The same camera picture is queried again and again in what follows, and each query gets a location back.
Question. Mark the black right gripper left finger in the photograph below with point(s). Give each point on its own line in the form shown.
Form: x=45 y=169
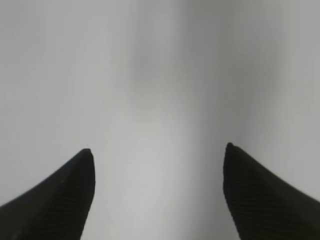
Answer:
x=55 y=209

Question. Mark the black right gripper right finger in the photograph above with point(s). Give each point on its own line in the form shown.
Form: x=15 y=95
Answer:
x=262 y=205

